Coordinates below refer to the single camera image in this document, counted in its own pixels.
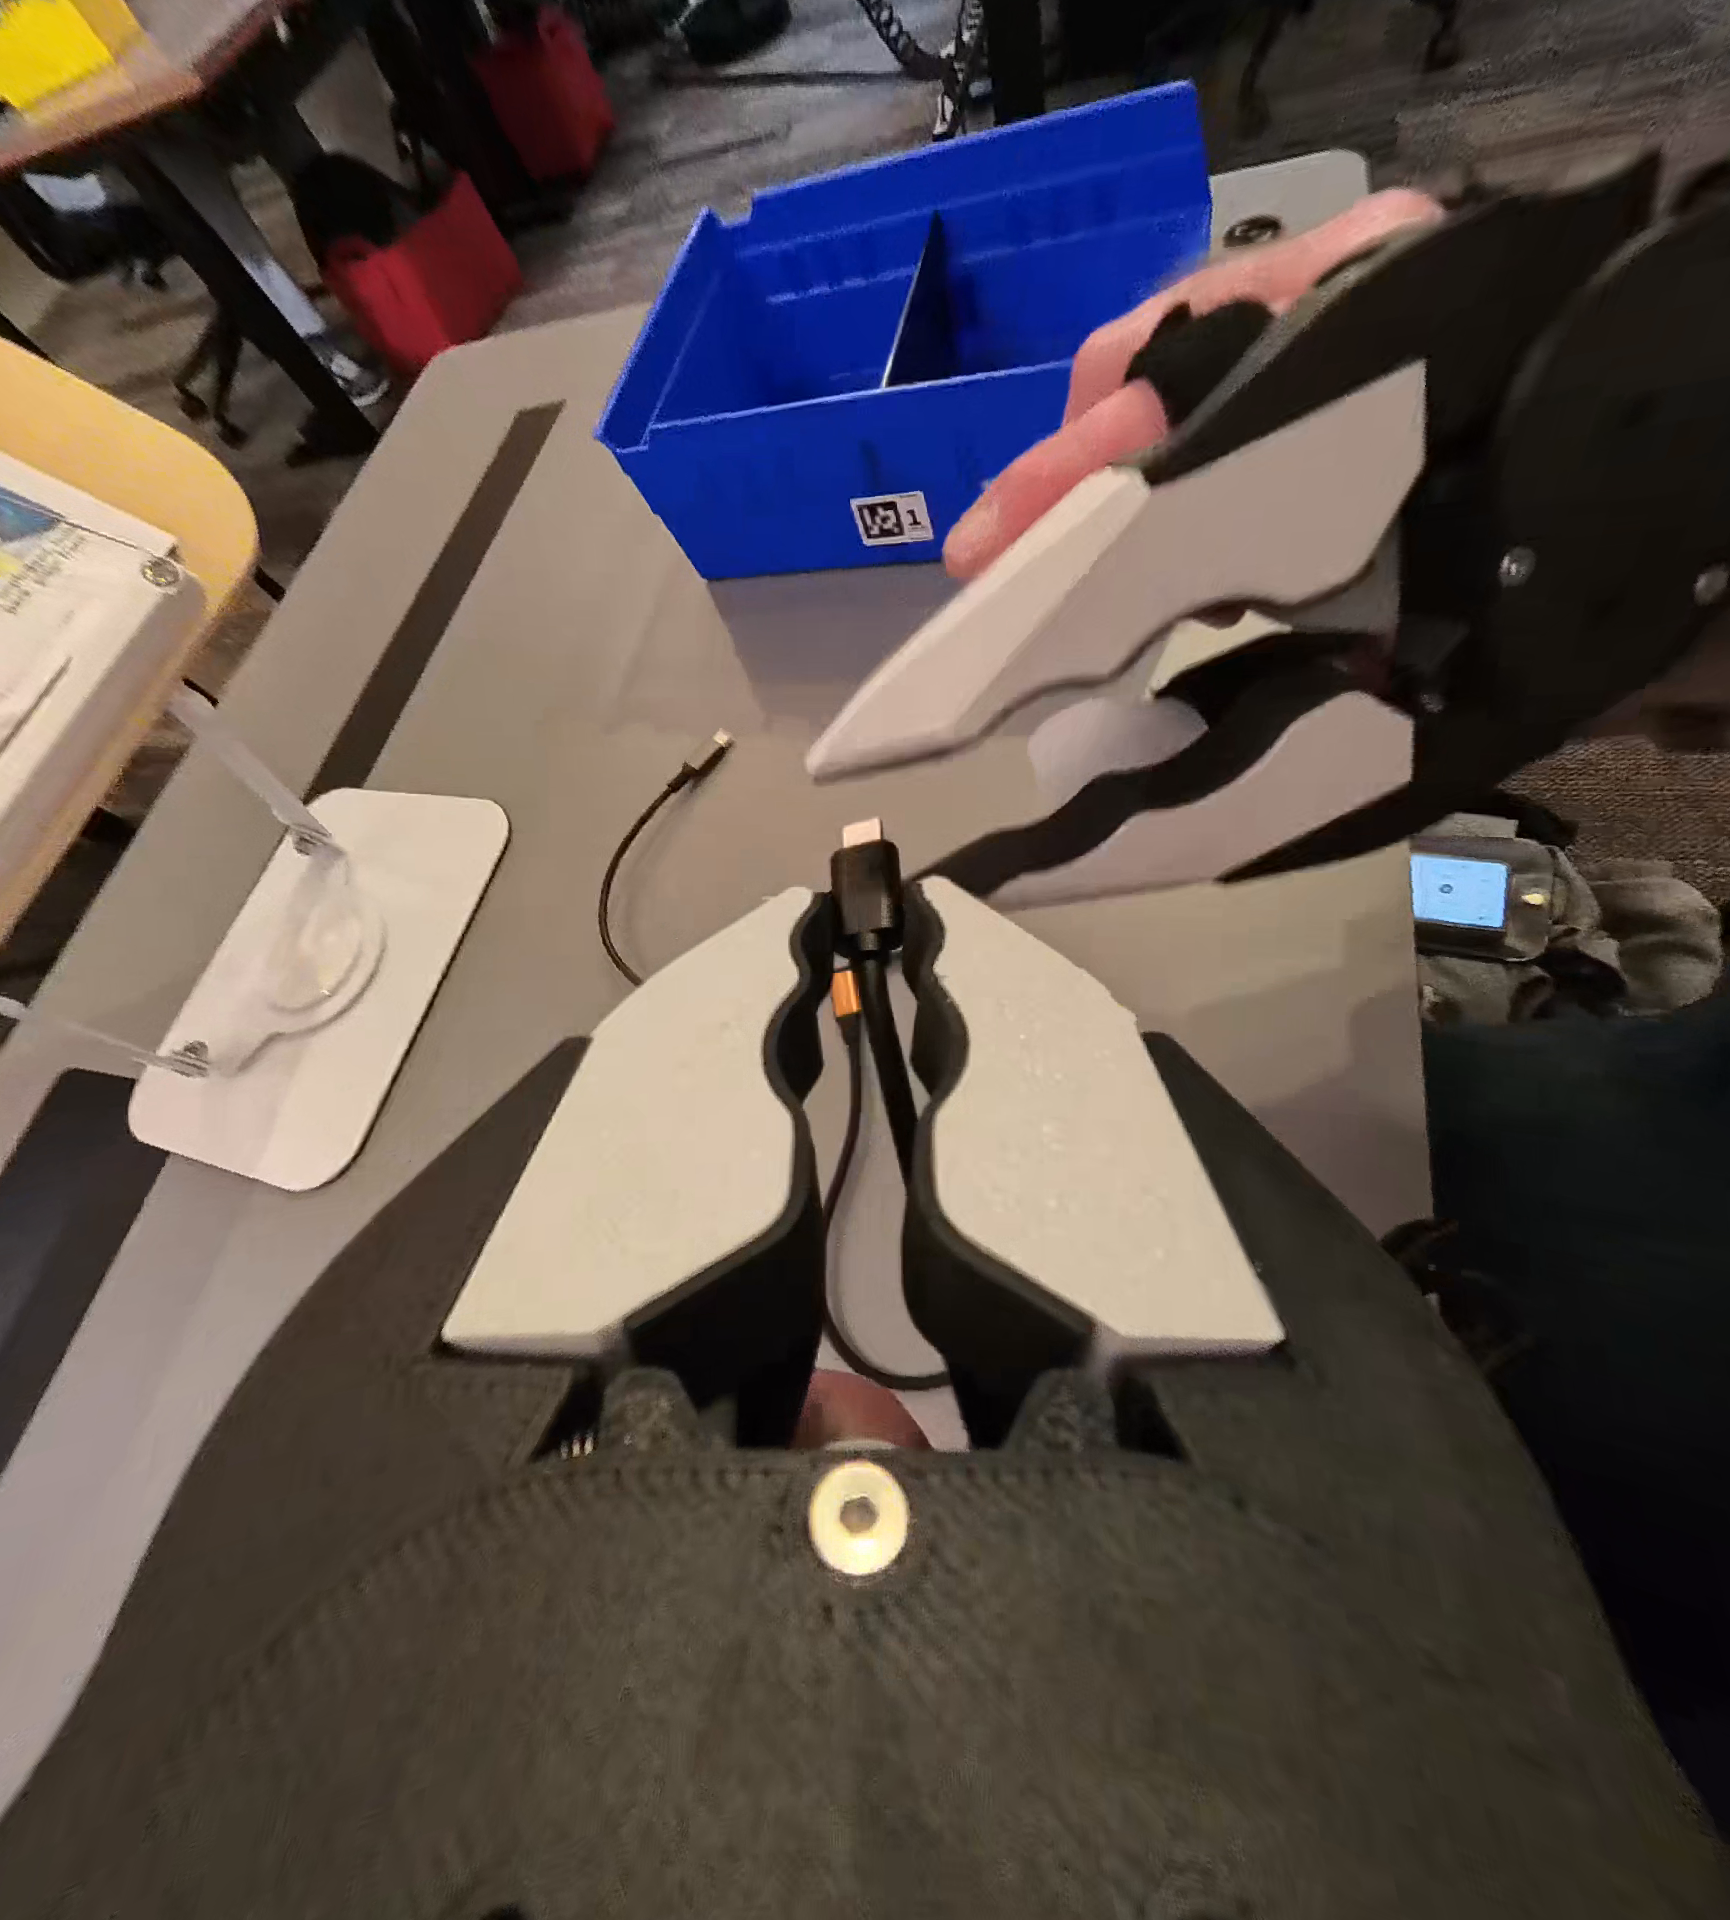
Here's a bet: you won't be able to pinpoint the person's right hand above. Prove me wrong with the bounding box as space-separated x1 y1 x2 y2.
940 189 1451 588

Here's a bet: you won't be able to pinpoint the person's dark clothing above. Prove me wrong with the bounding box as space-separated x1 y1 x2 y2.
1420 961 1730 1920

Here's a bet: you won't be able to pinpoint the yellow bin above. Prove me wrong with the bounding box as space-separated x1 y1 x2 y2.
0 0 131 106

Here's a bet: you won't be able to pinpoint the wooden desk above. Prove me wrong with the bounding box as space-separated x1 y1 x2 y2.
0 0 356 183

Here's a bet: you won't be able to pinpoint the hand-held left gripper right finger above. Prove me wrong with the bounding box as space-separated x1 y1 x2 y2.
899 874 1287 1454

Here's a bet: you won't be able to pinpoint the smooth black cable orange plugs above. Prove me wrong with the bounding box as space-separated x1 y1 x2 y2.
599 728 958 1395

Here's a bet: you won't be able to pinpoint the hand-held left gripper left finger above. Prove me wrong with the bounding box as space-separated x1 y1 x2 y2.
442 885 829 1448

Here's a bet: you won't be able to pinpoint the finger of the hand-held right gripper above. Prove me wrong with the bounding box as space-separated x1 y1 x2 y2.
939 656 1419 910
804 366 1432 787

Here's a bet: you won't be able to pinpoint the black cable with black plugs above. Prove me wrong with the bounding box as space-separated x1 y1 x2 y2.
825 818 927 1201

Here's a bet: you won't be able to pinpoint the grey fabric bag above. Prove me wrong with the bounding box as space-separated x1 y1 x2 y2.
1419 812 1725 1024

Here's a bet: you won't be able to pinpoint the small device with lit screen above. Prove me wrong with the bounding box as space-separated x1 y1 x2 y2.
1411 839 1555 962

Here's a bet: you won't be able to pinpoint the large blue plastic bin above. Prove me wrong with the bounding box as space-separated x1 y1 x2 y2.
595 78 1217 583

